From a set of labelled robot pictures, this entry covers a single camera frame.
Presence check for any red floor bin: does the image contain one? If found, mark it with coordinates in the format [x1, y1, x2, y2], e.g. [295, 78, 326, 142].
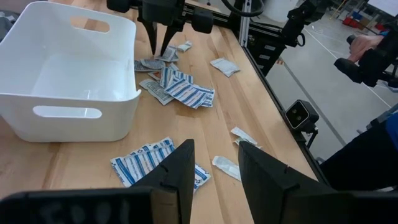
[341, 16, 358, 27]

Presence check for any green striped strip packet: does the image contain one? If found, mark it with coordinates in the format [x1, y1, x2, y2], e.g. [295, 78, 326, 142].
[233, 137, 262, 150]

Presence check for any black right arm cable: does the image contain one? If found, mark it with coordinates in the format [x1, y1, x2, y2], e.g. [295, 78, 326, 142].
[220, 0, 265, 18]

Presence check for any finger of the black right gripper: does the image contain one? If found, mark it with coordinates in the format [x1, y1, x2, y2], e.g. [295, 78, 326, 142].
[144, 20, 159, 56]
[160, 24, 180, 57]

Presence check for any blue striped bandage packet pile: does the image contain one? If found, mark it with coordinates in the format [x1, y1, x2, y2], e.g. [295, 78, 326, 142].
[164, 77, 215, 110]

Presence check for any person's hand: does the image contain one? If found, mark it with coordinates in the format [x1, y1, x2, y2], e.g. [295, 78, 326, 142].
[347, 33, 385, 63]

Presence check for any thin white crumpled packet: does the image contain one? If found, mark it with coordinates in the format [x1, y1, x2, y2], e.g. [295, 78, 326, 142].
[211, 155, 243, 182]

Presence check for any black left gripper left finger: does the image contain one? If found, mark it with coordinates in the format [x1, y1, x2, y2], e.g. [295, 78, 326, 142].
[0, 139, 196, 224]

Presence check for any black equipment rig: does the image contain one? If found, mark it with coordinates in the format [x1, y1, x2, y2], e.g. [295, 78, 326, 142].
[333, 29, 398, 88]

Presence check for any person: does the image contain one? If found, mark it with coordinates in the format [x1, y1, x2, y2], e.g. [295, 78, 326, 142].
[319, 105, 398, 191]

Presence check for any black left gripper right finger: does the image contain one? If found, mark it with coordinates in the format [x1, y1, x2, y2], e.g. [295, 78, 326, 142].
[238, 141, 398, 224]

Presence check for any white plastic bin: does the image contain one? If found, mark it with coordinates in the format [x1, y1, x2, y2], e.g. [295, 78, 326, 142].
[0, 1, 142, 143]

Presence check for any black table-level camera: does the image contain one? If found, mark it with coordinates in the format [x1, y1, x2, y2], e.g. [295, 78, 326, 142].
[284, 99, 320, 150]

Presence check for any silver aluminium extrusion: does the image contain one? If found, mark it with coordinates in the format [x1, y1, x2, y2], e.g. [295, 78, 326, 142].
[238, 0, 252, 47]

